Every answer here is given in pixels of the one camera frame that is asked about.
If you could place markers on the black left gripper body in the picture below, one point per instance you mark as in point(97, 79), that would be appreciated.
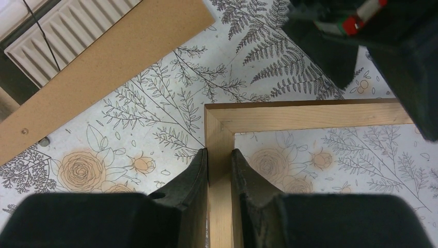
point(401, 38)

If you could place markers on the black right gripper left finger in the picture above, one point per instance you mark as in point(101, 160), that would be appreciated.
point(175, 215)

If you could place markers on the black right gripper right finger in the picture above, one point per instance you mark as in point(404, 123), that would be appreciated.
point(264, 216)

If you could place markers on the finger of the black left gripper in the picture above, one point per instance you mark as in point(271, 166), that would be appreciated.
point(323, 41)

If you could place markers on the wooden picture frame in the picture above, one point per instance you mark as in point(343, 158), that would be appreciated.
point(224, 120)

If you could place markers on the photo print of window plant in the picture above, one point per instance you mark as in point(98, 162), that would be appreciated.
point(40, 38)

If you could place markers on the brown cardboard backing board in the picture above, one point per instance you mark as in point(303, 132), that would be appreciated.
point(147, 33)

